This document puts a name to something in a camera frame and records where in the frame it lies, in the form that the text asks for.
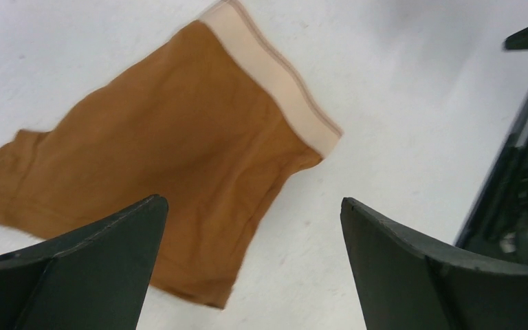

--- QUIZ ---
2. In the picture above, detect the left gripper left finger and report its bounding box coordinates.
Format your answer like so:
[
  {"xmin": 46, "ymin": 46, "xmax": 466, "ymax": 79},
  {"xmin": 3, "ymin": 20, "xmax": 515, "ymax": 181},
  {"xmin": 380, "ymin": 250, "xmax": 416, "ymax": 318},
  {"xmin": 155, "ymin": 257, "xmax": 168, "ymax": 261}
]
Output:
[{"xmin": 0, "ymin": 195, "xmax": 168, "ymax": 329}]

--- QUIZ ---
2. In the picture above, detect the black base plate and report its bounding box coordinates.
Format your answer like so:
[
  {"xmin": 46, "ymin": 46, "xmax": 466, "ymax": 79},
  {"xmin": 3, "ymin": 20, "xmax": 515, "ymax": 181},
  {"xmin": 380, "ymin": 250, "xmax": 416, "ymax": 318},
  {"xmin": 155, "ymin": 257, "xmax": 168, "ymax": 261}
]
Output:
[{"xmin": 456, "ymin": 27, "xmax": 528, "ymax": 265}]

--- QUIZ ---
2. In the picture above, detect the brown underwear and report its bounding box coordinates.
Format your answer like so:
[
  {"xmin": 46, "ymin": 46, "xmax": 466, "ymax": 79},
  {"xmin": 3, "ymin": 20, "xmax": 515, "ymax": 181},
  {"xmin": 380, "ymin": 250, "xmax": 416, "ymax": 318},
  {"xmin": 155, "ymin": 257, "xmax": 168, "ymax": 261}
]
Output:
[{"xmin": 0, "ymin": 1, "xmax": 342, "ymax": 309}]

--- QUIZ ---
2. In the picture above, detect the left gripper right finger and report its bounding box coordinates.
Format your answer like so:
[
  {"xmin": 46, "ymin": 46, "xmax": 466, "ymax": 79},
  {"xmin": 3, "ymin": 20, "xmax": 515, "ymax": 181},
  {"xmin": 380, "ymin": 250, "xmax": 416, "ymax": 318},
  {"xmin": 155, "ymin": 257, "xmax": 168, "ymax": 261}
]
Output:
[{"xmin": 340, "ymin": 197, "xmax": 528, "ymax": 329}]

